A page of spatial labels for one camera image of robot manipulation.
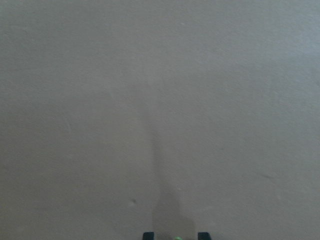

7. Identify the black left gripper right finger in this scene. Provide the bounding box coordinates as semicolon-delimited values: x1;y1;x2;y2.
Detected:
197;232;211;240

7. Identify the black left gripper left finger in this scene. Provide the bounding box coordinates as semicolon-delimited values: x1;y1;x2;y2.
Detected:
142;232;155;240

